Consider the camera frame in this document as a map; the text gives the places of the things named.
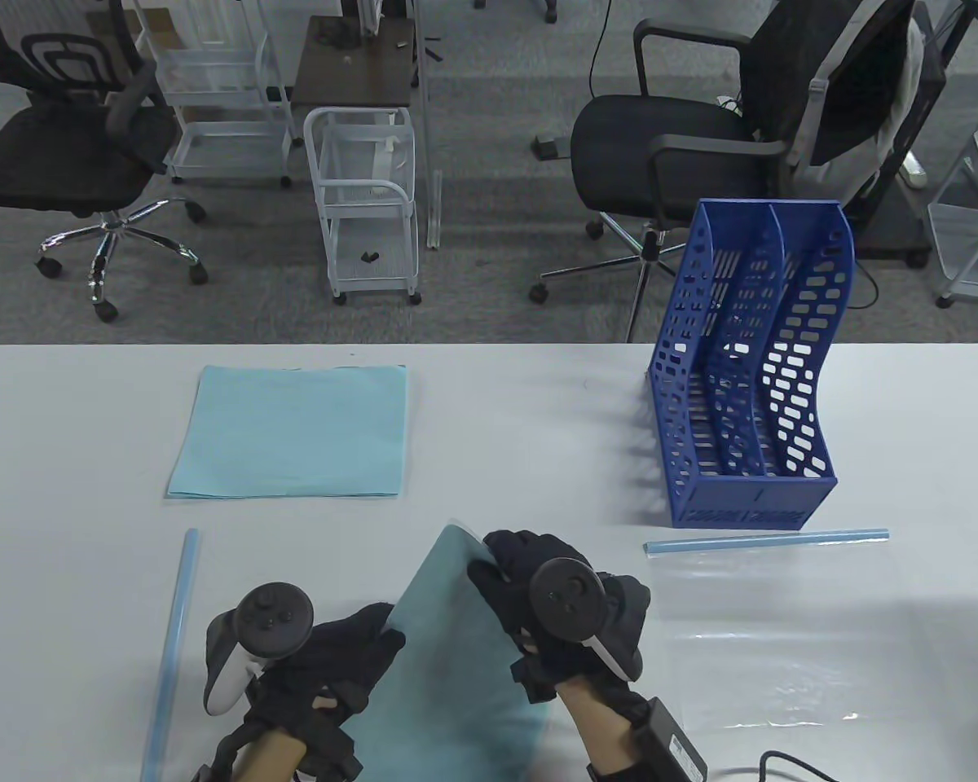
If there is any person's right forearm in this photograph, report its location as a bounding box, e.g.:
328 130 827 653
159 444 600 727
556 672 633 767

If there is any black armrest office chair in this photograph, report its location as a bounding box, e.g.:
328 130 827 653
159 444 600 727
528 0 918 343

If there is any black hanging cable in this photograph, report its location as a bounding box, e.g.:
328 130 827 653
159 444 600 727
589 0 614 97

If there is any square light blue papers stack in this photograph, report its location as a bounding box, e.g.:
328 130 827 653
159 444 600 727
166 364 408 499

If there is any black wheeled stand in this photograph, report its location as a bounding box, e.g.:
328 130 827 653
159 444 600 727
848 24 948 268

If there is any person's left hand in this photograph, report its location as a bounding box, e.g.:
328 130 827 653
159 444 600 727
244 603 407 738

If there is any brown wooden side table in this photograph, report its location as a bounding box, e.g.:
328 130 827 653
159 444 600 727
292 15 419 109

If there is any light blue slide bar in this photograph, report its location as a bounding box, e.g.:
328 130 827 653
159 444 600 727
140 528 202 782

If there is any black mesh office chair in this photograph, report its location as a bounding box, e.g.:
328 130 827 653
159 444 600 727
0 0 209 323

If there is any cardboard box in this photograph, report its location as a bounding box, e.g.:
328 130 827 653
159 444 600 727
90 7 177 42

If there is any person's right hand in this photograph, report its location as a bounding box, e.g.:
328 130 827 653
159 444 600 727
467 529 651 705

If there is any tall white mesh cart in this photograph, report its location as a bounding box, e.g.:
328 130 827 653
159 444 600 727
134 0 296 190

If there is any small white mesh cart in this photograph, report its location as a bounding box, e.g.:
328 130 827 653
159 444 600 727
303 106 422 306

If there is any white wire shelf rack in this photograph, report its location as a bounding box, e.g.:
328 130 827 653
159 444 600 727
926 77 978 312

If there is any person's left forearm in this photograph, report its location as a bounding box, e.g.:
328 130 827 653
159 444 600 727
232 725 307 782

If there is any black glove cable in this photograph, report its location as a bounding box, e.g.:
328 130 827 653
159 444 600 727
760 749 844 782

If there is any black and white controller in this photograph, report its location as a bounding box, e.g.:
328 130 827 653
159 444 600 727
204 582 314 716
530 557 632 681

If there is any blue perforated file rack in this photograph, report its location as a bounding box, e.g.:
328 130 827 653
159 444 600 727
646 199 857 530

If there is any tall light blue papers stack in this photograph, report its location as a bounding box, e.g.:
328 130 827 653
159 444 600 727
338 524 555 782

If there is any clear file folder blue spine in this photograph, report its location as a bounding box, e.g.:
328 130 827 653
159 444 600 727
642 528 897 730

